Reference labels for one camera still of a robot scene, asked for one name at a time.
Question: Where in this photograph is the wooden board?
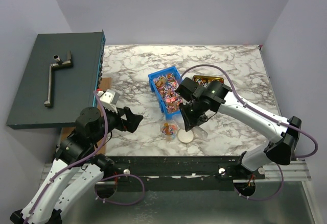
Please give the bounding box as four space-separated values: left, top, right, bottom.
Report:
57 78 112 154

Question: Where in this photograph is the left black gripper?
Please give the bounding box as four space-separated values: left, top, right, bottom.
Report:
92 103 144 144

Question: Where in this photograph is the clear glass jar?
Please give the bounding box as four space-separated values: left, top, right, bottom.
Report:
160 120 178 141

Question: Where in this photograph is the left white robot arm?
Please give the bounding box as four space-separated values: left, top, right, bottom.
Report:
10 107 143 223

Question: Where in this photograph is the metal candy tin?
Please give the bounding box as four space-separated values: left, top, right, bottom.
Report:
192 75 224 87

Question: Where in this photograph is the dark grey box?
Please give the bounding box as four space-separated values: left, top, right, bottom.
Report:
6 32 106 130

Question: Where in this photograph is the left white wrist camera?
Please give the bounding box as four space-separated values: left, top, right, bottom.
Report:
97 89 120 113

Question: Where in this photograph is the round jar lid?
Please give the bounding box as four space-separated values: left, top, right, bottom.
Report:
177 129 194 143

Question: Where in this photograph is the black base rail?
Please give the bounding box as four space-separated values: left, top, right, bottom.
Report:
95 156 265 195

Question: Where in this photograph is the metal crank handle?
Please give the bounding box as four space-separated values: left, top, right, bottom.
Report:
43 51 74 108

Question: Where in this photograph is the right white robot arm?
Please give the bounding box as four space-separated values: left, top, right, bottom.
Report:
176 78 301 179

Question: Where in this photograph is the blue candy bin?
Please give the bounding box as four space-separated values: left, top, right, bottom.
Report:
148 66 186 120

